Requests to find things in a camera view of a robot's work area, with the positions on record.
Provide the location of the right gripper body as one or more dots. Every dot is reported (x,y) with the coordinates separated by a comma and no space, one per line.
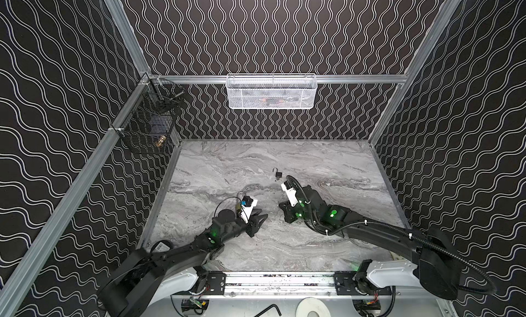
(294,210)

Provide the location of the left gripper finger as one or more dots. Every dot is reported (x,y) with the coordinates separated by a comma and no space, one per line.
(254,226)
(257,217)

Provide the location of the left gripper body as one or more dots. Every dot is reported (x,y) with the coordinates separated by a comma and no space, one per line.
(251,224)

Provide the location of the small black padlock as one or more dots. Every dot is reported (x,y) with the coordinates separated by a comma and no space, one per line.
(277,174)

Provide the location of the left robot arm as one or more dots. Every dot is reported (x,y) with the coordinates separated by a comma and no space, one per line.
(131,288)

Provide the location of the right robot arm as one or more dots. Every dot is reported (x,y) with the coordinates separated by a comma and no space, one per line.
(435,264)

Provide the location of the black allen key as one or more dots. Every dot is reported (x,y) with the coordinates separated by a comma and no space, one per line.
(269,308)

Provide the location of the white tape roll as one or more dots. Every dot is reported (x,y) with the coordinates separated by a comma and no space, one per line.
(312,307)

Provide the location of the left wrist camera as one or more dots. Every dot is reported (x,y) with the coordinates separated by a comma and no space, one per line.
(248,204)

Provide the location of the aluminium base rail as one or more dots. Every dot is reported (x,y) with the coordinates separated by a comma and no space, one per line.
(264,285)

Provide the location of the white mesh wall basket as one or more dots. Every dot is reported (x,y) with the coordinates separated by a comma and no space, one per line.
(267,91)

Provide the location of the black wire wall basket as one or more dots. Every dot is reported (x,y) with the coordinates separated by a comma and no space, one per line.
(148,127)

